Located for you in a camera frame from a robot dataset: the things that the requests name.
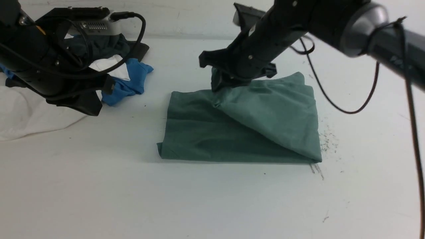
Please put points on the white garment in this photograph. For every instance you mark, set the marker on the white garment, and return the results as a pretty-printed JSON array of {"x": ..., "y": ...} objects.
[{"x": 23, "y": 112}]

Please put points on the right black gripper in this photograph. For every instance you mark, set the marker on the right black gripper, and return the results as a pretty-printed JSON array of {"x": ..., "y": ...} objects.
[{"x": 250, "y": 55}]

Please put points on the dark grey garment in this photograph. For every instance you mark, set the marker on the dark grey garment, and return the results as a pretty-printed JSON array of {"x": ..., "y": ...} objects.
[{"x": 105, "y": 47}]

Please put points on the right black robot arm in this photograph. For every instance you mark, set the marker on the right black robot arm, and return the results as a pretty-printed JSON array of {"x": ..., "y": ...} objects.
[{"x": 353, "y": 27}]

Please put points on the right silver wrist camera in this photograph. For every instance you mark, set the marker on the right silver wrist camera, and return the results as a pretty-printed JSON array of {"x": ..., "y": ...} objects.
[{"x": 245, "y": 16}]

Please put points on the blue garment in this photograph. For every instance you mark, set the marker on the blue garment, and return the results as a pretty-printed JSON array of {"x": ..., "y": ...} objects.
[{"x": 129, "y": 77}]

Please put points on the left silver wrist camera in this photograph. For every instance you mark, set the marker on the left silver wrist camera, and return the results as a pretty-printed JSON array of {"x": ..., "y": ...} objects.
[{"x": 103, "y": 27}]

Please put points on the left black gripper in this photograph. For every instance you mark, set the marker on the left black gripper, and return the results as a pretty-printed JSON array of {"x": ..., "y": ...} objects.
[{"x": 39, "y": 59}]

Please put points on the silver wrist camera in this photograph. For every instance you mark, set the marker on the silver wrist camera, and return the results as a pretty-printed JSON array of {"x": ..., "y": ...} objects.
[
  {"x": 245, "y": 16},
  {"x": 103, "y": 27}
]

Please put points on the green long-sleeve top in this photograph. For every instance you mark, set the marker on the green long-sleeve top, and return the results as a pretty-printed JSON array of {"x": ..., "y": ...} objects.
[{"x": 269, "y": 121}]

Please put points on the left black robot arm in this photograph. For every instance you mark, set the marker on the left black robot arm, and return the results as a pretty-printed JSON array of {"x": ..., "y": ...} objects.
[{"x": 11, "y": 11}]

